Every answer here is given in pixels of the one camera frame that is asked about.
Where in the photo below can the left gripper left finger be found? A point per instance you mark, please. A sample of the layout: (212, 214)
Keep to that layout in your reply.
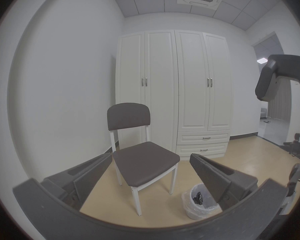
(87, 176)

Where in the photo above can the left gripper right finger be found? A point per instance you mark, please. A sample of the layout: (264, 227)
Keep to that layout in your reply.
(215, 179)

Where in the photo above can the clear plastic bag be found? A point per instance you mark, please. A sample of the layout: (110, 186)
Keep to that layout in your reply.
(186, 199)

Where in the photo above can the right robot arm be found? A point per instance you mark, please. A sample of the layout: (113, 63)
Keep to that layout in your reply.
(296, 170)

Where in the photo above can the crumpled black plastic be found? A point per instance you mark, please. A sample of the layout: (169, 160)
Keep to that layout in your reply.
(198, 198)

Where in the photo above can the white trash bin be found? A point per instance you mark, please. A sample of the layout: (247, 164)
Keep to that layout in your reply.
(193, 215)

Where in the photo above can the white chair grey seat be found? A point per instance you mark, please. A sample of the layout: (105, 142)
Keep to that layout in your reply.
(145, 159)

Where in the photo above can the beige curtain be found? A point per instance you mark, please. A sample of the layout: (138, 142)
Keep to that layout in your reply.
(281, 106)

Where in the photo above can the white wardrobe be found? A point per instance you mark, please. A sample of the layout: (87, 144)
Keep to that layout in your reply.
(190, 84)

